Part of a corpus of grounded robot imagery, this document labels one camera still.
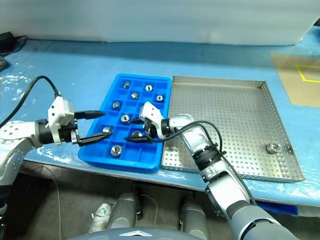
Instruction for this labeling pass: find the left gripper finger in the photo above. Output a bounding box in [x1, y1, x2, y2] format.
[77, 131, 113, 147]
[74, 110, 107, 120]

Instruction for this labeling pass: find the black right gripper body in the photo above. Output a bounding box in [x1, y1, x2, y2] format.
[144, 118, 159, 138]

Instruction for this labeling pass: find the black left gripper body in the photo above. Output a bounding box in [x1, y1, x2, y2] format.
[58, 112, 81, 146]

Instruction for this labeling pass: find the blue compartment tray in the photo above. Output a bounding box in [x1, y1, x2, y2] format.
[77, 72, 173, 174]

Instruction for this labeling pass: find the white crumpled foot cover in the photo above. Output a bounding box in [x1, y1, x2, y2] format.
[90, 202, 114, 233]

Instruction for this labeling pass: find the dark grey rounded leg shape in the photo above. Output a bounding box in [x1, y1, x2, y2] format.
[109, 191, 139, 230]
[180, 196, 211, 235]

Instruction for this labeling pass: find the perforated metal tray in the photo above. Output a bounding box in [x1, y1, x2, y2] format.
[160, 75, 306, 185]

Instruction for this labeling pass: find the grey robot torso cover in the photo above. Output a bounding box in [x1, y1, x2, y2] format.
[66, 226, 226, 240]

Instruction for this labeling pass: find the white backdrop board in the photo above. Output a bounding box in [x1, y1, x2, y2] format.
[0, 0, 320, 46]

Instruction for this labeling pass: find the black power adapter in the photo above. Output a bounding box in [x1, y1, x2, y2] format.
[0, 31, 16, 57]

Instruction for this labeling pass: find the brown cardboard sheet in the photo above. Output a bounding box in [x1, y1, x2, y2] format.
[269, 52, 320, 108]

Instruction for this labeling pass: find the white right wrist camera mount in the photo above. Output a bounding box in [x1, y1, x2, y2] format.
[138, 101, 168, 140]

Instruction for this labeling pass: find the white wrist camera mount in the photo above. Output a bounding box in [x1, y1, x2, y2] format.
[138, 101, 168, 140]
[47, 95, 75, 146]

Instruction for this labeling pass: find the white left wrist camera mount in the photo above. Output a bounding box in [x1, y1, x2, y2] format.
[47, 95, 75, 146]

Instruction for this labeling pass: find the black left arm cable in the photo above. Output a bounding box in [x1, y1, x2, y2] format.
[0, 75, 63, 127]

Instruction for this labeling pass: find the black power cable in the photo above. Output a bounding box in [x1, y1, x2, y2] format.
[13, 35, 29, 53]

